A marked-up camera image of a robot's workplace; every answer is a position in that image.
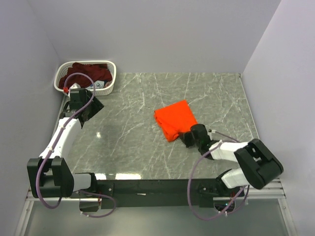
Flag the orange polo shirt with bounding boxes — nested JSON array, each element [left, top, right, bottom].
[[154, 100, 198, 142]]

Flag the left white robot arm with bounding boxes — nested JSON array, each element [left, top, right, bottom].
[[27, 88, 104, 198]]

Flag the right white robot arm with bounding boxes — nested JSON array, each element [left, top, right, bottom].
[[179, 124, 284, 197]]

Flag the white printed shirt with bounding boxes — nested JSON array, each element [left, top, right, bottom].
[[86, 81, 112, 90]]

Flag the white plastic laundry basket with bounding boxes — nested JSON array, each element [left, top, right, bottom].
[[54, 60, 117, 96]]

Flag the dark red shirt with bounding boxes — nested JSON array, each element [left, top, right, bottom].
[[58, 62, 113, 89]]

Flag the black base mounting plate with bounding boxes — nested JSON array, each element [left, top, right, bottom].
[[68, 178, 247, 210]]

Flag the aluminium rail frame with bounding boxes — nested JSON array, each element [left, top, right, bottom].
[[15, 180, 297, 236]]

